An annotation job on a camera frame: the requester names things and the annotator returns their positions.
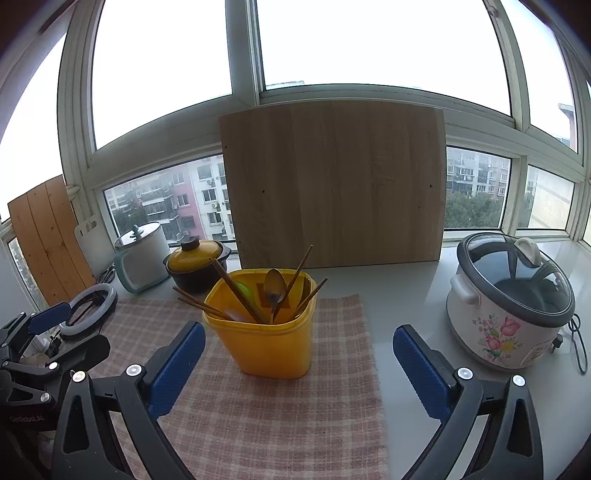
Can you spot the white teal electric pot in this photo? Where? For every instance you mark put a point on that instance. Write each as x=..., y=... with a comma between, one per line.
x=147, y=258

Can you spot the green plastic spoon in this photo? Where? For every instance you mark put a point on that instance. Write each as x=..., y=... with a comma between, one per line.
x=244, y=293

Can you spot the yellow plastic container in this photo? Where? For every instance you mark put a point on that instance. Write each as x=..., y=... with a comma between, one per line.
x=268, y=346

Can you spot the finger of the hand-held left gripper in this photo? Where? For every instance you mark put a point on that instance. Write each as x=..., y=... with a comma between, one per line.
x=83, y=350
x=48, y=316

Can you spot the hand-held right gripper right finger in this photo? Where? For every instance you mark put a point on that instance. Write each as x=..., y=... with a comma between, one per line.
x=418, y=369

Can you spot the large light wooden board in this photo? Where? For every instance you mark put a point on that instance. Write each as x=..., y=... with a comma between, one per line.
x=332, y=184

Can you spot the white window frame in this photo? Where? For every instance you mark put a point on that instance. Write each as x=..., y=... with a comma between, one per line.
x=240, y=69

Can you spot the pine plank board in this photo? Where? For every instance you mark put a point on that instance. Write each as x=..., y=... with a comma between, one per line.
x=46, y=240

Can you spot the apartment buildings outside window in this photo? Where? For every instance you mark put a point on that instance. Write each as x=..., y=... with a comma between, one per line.
x=194, y=194

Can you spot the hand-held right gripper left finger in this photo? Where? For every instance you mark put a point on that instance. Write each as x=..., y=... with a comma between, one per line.
x=178, y=369

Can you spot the floral white rice cooker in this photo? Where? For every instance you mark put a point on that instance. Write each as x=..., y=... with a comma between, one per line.
x=489, y=323

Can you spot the black clay pot yellow lid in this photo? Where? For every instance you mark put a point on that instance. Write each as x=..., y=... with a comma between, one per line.
x=194, y=258

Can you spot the white plastic cutting board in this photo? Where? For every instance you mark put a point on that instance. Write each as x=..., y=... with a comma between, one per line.
x=94, y=249

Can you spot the metal spoon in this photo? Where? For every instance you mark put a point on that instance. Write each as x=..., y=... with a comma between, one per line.
x=274, y=284

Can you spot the plaid cloth mat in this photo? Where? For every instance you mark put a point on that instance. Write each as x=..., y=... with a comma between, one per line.
x=277, y=415

